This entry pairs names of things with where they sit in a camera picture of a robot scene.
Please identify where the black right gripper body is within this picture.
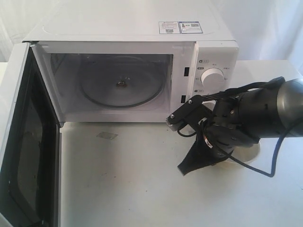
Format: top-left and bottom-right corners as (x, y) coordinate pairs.
(199, 94), (259, 161)

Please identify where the cream ceramic bowl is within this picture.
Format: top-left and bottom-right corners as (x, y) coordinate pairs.
(232, 143), (261, 164)

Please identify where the white microwave door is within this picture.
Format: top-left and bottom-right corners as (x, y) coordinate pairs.
(0, 43), (61, 227)

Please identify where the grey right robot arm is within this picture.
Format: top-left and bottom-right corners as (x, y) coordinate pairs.
(170, 77), (303, 177)

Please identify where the glass microwave turntable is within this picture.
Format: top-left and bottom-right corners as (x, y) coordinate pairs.
(80, 56), (165, 108)

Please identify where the white microwave oven body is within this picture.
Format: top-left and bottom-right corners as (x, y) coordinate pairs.
(25, 8), (239, 123)

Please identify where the lower white control knob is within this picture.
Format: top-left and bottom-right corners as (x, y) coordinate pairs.
(203, 101), (216, 111)

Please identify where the white control knob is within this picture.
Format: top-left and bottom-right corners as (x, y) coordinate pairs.
(201, 68), (225, 87)
(203, 101), (216, 111)

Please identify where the upper white control knob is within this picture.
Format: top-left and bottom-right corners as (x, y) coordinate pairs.
(201, 68), (225, 87)

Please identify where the clear tape patch on table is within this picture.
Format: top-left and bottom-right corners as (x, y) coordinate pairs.
(97, 131), (118, 140)

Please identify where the right blue info sticker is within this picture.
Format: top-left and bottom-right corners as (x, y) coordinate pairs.
(178, 21), (203, 34)

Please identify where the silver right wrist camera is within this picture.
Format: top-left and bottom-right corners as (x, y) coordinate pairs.
(166, 95), (204, 131)

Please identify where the black camera cable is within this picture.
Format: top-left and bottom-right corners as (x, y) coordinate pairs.
(177, 77), (287, 178)

